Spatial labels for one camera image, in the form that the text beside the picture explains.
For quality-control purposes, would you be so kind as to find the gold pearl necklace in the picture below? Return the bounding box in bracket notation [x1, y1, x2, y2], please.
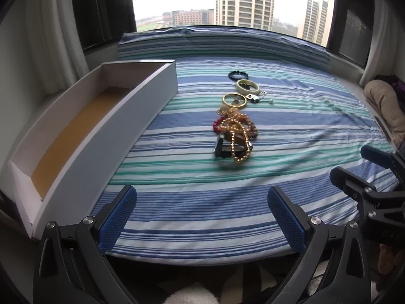
[219, 117, 253, 164]

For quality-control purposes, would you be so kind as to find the black wrist watch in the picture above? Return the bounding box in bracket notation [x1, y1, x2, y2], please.
[213, 132, 253, 159]

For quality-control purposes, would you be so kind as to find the beige cushion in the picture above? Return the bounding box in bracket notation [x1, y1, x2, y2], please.
[364, 80, 404, 148]

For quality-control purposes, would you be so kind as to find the purple cloth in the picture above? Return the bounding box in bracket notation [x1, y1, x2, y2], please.
[375, 75, 405, 102]

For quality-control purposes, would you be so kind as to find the white curtain right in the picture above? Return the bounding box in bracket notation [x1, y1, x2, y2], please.
[360, 0, 398, 87]

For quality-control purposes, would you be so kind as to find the white curtain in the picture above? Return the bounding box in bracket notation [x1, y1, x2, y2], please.
[360, 0, 398, 87]
[25, 0, 89, 95]

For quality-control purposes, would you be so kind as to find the white cardboard box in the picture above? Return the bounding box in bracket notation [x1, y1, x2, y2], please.
[8, 60, 178, 239]

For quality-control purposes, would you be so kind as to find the striped blue bed sheet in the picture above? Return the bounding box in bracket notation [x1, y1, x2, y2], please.
[94, 27, 397, 265]

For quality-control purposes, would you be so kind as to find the silver padlock charm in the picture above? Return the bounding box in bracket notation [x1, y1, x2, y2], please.
[246, 94, 260, 104]

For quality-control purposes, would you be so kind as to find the pale jade bangle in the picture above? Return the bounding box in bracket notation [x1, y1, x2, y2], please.
[235, 79, 260, 95]

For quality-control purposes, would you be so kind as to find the gold bangle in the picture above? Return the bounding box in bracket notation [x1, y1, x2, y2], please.
[222, 93, 247, 108]

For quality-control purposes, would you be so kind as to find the white curtain left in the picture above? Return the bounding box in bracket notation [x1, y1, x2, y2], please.
[25, 0, 89, 95]

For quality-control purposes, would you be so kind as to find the brown wooden bead bracelet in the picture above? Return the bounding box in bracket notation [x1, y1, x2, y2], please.
[233, 113, 260, 141]

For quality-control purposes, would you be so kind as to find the black bead bracelet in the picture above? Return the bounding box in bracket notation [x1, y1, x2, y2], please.
[228, 69, 250, 83]

